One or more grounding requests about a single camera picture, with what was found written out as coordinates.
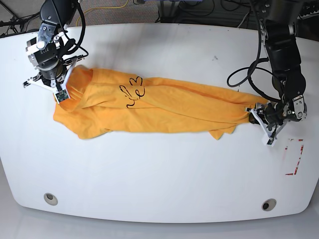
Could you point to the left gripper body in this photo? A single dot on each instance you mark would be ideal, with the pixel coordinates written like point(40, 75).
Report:
point(269, 117)

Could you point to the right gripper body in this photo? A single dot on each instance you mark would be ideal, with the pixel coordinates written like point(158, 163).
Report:
point(54, 74)

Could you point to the yellow Smile T-shirt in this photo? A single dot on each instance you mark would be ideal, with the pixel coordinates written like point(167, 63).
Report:
point(104, 100)

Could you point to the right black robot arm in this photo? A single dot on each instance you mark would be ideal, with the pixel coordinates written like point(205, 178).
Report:
point(52, 52)

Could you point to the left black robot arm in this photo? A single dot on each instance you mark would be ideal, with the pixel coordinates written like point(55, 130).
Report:
point(276, 19)

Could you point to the red tape rectangle marking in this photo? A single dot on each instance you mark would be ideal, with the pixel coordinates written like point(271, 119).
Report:
point(292, 157)

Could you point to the black tripod legs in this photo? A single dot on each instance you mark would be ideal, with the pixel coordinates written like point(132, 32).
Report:
point(16, 24)

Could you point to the right table grommet hole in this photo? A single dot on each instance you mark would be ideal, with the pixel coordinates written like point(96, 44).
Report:
point(269, 205)

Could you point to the table grommet hole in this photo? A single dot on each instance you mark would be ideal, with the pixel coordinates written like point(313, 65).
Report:
point(50, 199)
point(269, 205)

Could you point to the left table grommet hole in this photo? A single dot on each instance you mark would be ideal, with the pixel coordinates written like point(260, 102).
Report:
point(50, 199)

